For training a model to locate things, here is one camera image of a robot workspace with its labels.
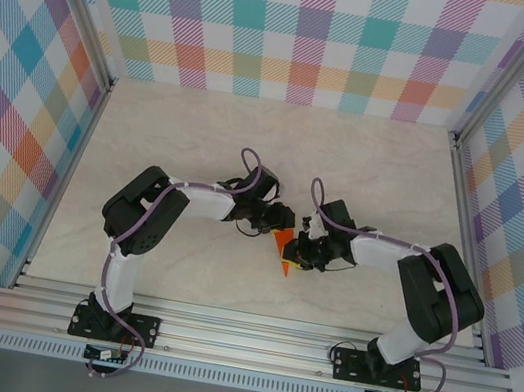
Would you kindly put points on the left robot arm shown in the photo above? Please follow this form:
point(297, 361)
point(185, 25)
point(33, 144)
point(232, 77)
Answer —
point(205, 203)

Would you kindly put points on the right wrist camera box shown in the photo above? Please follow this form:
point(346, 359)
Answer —
point(313, 226)

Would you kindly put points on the black circuit board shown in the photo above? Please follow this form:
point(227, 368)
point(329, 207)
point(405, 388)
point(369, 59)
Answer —
point(102, 354)

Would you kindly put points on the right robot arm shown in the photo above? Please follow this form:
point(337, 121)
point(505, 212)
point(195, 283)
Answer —
point(378, 254)

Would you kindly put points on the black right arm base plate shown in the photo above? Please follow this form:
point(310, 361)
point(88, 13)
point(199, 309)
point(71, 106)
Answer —
point(346, 365)

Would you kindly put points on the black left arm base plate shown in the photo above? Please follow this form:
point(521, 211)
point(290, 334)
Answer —
point(144, 330)

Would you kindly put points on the aluminium side rail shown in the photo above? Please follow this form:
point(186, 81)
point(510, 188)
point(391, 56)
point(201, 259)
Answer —
point(65, 171)
point(469, 243)

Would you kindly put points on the aluminium rail frame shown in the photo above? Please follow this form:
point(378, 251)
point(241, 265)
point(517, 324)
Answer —
point(241, 340)

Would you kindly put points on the orange paper sheet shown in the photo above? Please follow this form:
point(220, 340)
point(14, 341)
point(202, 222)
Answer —
point(282, 245)

